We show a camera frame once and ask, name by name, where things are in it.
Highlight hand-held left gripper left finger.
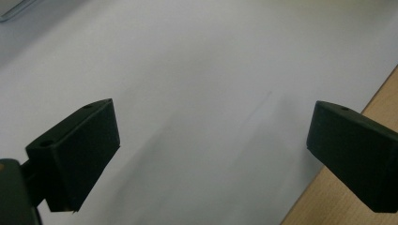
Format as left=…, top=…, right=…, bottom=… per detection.
left=24, top=97, right=121, bottom=214

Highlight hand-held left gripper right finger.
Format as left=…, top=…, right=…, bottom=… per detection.
left=305, top=99, right=398, bottom=215

